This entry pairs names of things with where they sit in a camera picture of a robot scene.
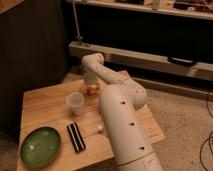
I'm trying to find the white shelf board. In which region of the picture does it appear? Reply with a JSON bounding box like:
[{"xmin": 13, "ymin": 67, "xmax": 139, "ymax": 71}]
[{"xmin": 75, "ymin": 0, "xmax": 213, "ymax": 21}]

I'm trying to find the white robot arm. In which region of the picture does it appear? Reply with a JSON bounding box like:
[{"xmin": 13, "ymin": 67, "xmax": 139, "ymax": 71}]
[{"xmin": 82, "ymin": 53, "xmax": 164, "ymax": 171}]

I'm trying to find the translucent plastic cup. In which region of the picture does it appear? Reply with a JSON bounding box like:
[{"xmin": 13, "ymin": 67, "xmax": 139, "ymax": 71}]
[{"xmin": 66, "ymin": 92, "xmax": 85, "ymax": 115}]

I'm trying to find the black case handle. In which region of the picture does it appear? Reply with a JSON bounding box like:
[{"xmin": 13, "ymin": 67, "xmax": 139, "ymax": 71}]
[{"xmin": 167, "ymin": 57, "xmax": 197, "ymax": 67}]

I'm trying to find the black cable on floor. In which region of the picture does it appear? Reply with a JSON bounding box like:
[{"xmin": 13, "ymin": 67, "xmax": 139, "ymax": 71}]
[{"xmin": 199, "ymin": 89, "xmax": 213, "ymax": 171}]

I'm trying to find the black striped rectangular block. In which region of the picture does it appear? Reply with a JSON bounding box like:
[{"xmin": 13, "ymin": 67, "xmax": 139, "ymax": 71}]
[{"xmin": 67, "ymin": 122, "xmax": 86, "ymax": 153}]

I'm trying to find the metal vertical pole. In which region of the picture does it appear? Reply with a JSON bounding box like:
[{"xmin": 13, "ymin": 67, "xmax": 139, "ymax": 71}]
[{"xmin": 72, "ymin": 0, "xmax": 82, "ymax": 45}]

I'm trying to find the small white ball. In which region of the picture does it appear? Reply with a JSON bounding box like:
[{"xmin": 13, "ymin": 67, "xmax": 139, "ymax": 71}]
[{"xmin": 97, "ymin": 125, "xmax": 104, "ymax": 133}]

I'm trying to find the green round plate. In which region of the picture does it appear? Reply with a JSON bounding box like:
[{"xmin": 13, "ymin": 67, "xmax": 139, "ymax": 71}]
[{"xmin": 20, "ymin": 127, "xmax": 61, "ymax": 168}]

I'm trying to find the long white case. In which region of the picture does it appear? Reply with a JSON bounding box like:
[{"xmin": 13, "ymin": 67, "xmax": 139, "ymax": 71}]
[{"xmin": 68, "ymin": 41, "xmax": 213, "ymax": 81}]

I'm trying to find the orange carrot toy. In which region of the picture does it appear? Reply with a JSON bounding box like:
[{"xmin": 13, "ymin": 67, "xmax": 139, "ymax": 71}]
[{"xmin": 87, "ymin": 85, "xmax": 100, "ymax": 96}]

